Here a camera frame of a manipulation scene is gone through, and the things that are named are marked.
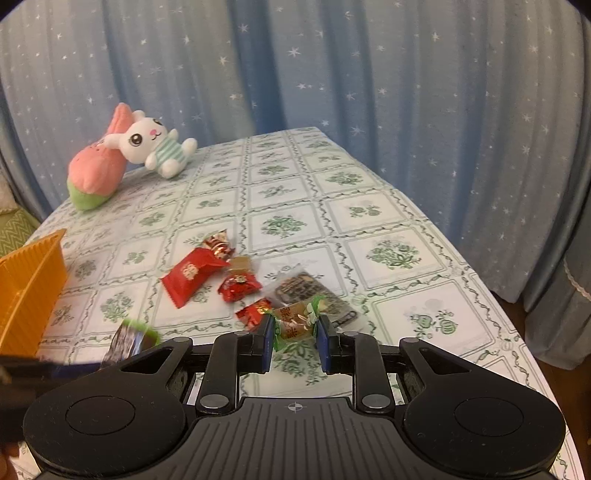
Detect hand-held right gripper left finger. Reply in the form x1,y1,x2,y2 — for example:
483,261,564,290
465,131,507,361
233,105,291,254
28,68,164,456
113,314,276,415

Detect tan candy with green ends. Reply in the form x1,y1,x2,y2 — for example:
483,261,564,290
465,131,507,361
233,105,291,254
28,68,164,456
271,296,326,352

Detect green zigzag pillow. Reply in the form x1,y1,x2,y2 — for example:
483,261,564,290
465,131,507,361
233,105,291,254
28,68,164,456
0,209,41,260

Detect round red candy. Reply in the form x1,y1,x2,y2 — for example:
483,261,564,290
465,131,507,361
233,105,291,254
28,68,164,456
217,272,262,304

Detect red and gold twisted candy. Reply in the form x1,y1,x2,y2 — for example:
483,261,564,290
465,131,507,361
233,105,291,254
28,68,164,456
202,233,236,260

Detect dark snack pouch green cap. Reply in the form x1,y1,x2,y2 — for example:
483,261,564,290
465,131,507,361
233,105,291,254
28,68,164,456
100,318,161,367

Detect white rabbit plush toy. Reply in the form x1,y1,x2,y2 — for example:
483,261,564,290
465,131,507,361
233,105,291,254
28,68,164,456
103,110,199,179

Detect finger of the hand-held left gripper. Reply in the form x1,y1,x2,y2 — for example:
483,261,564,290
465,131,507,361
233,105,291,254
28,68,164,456
41,359,105,382

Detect pink and green plush toy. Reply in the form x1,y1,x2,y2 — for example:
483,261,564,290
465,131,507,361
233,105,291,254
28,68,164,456
67,102,142,212

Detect small red wrapped candy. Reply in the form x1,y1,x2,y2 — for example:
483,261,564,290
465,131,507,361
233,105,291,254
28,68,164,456
235,298,274,331

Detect blue star-print curtain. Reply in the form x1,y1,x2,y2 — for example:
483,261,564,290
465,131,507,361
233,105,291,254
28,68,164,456
0,0,591,370

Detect large red snack packet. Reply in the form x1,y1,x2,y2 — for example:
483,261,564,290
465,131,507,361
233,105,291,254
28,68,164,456
160,247,230,308

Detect orange plastic tray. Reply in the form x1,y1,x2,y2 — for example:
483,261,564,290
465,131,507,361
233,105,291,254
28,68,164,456
0,228,69,357

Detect green floral checked tablecloth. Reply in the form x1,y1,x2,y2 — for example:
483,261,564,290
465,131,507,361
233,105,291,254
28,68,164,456
18,126,563,480

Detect black patterned snack packet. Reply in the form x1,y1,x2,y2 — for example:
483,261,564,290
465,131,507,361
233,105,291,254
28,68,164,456
269,271,359,329

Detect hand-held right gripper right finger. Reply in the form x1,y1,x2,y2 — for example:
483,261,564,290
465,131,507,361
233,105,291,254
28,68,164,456
315,315,479,415

